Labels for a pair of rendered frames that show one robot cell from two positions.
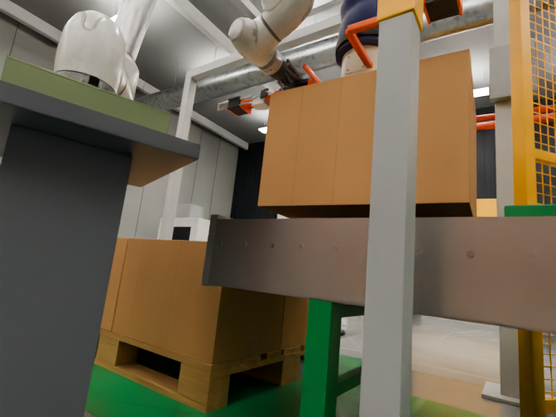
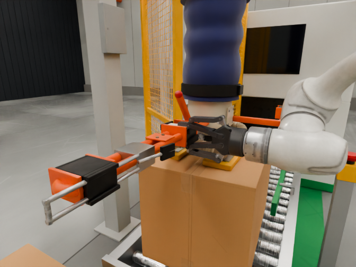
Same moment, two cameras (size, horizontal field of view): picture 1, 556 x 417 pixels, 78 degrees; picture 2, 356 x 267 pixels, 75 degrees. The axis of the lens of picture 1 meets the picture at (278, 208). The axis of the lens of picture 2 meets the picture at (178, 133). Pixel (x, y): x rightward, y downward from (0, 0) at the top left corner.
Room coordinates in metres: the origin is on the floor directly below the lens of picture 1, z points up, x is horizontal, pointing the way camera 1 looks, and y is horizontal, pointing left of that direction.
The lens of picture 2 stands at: (1.37, 0.61, 1.38)
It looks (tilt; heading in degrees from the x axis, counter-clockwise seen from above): 16 degrees down; 264
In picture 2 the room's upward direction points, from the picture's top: straight up
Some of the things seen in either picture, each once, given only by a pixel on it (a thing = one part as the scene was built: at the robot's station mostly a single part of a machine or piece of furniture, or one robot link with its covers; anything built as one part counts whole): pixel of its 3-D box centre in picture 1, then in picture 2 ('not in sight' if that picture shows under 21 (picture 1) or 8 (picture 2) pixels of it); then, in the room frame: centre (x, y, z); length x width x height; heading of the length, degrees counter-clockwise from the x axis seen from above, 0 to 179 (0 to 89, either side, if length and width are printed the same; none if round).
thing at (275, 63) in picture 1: (269, 60); (257, 144); (1.10, 0.08, 1.19); 0.09 x 0.06 x 0.09; 55
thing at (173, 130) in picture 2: (304, 92); (179, 132); (1.29, -0.06, 1.19); 0.10 x 0.08 x 0.06; 146
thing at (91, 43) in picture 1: (93, 55); not in sight; (0.88, 0.56, 1.01); 0.18 x 0.16 x 0.22; 15
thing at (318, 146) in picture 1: (371, 160); (215, 188); (1.09, -0.29, 0.86); 0.60 x 0.40 x 0.40; 57
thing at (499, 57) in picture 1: (511, 70); (113, 30); (1.62, -1.15, 1.62); 0.20 x 0.05 x 0.30; 55
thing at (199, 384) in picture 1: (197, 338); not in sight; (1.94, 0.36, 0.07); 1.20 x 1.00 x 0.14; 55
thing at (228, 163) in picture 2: not in sight; (230, 147); (1.07, -0.21, 1.08); 0.34 x 0.10 x 0.05; 56
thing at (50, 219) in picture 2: (241, 99); (128, 171); (1.41, 0.21, 1.20); 0.31 x 0.03 x 0.05; 55
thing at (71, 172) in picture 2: (240, 107); (85, 176); (1.49, 0.22, 1.20); 0.08 x 0.07 x 0.05; 56
